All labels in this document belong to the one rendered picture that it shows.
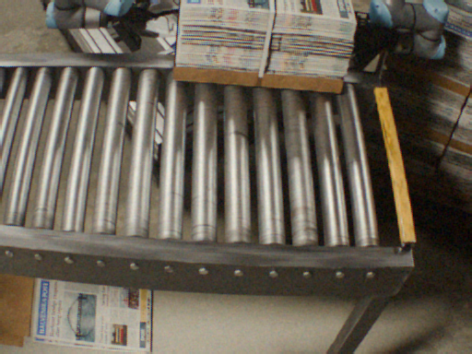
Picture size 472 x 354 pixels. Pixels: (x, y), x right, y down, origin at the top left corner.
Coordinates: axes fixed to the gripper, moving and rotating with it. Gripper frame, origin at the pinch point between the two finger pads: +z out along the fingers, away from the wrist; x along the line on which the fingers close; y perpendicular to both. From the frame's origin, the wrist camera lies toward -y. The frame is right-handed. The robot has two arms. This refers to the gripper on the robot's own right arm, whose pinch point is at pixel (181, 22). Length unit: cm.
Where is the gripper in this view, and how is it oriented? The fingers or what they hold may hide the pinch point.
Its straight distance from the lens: 175.4
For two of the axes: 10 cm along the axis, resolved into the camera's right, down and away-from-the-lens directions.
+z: 9.9, 0.6, 1.0
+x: -0.2, -7.5, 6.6
